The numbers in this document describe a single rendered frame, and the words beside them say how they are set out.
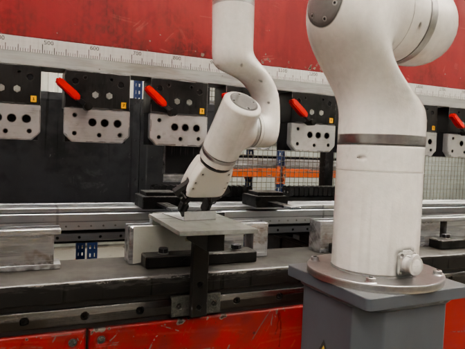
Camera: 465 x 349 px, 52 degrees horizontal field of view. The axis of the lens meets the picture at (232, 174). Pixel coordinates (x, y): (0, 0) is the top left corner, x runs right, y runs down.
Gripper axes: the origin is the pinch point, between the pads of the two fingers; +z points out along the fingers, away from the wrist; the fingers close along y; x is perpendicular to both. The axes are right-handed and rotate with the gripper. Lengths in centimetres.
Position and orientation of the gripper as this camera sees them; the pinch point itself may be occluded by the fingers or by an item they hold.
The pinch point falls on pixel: (194, 207)
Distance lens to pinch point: 116.2
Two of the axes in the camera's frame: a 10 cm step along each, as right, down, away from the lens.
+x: 3.8, 6.9, -6.2
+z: -3.7, 7.2, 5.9
